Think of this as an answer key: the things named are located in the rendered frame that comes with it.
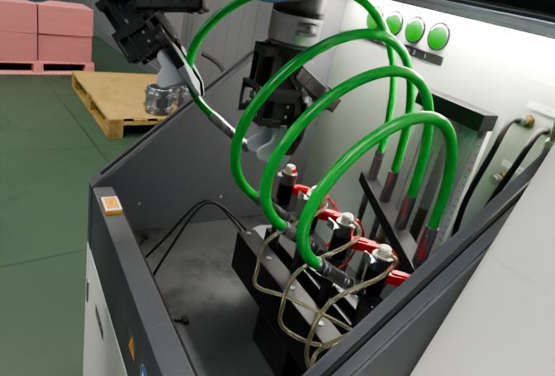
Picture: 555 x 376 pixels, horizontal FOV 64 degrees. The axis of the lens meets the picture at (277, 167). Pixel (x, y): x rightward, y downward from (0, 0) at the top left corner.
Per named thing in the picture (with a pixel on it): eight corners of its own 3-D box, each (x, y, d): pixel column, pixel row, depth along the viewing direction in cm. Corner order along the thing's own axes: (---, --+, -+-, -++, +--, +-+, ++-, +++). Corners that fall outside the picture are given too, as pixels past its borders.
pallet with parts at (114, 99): (216, 135, 399) (223, 93, 384) (110, 141, 341) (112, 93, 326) (155, 87, 492) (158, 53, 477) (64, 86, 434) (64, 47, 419)
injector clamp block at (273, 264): (225, 294, 89) (237, 230, 83) (268, 284, 94) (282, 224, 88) (320, 450, 63) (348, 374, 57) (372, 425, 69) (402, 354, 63)
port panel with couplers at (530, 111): (447, 248, 79) (519, 77, 66) (459, 245, 81) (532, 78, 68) (512, 296, 69) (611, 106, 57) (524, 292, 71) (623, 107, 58)
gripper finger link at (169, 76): (176, 110, 75) (147, 63, 74) (206, 92, 74) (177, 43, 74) (170, 110, 72) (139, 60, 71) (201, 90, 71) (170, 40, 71)
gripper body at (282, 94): (236, 112, 70) (249, 35, 65) (282, 114, 75) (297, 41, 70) (258, 131, 64) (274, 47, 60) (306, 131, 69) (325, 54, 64)
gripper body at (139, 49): (147, 69, 79) (108, 7, 77) (187, 42, 78) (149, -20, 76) (130, 67, 71) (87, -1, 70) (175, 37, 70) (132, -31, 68)
